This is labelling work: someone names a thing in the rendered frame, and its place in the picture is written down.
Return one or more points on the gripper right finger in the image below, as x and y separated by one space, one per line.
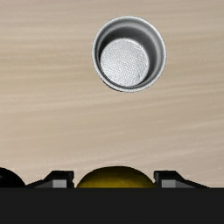
169 180

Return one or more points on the grey ramekin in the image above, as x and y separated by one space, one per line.
128 55

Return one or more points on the yellow lemon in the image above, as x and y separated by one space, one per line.
115 178

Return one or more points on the stove plate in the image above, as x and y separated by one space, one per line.
8 178

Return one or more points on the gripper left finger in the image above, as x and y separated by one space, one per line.
58 180

